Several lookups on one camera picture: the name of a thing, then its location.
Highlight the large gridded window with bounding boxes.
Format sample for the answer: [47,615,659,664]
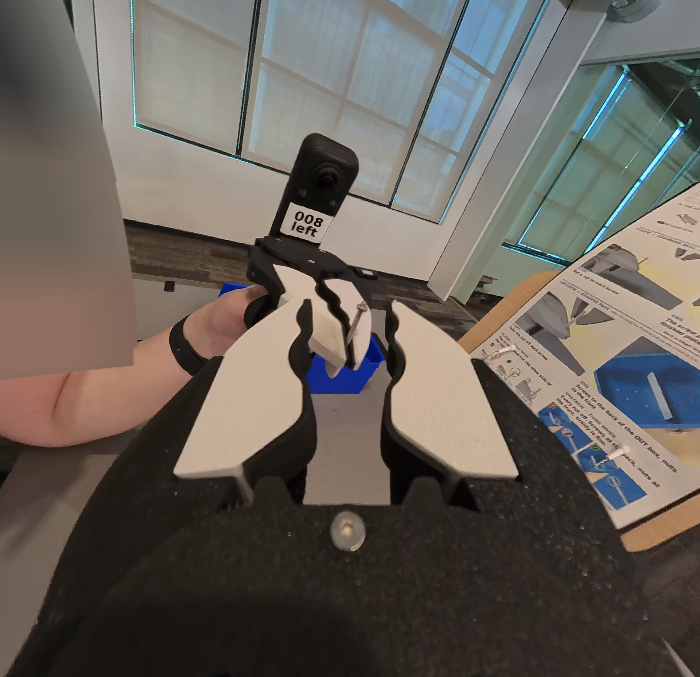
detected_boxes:
[131,0,552,225]

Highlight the teal-tinted side window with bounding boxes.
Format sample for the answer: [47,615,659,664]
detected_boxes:
[502,61,700,264]

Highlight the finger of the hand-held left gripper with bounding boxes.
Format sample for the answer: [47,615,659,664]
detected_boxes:
[271,264,349,379]
[323,278,373,371]

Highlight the steel bolt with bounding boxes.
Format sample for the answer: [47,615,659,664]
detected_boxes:
[347,301,369,345]

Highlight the black wristband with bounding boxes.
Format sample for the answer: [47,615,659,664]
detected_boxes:
[168,315,210,377]

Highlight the printed instruction sheet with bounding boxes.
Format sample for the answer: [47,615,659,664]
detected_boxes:
[470,183,700,530]

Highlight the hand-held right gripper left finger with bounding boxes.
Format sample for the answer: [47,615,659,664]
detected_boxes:
[174,298,318,506]

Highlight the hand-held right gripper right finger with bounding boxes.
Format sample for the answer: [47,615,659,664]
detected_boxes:
[384,301,519,502]

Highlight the person's left forearm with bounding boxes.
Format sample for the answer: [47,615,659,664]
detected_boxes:
[0,338,192,448]

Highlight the instruction sheet on wooden board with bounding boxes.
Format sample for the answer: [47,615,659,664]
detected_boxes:
[458,182,700,553]

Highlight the person's left hand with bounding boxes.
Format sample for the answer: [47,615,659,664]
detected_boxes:
[188,285,270,360]

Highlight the blue plastic bin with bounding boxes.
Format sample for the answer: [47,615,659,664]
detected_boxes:
[219,282,385,395]

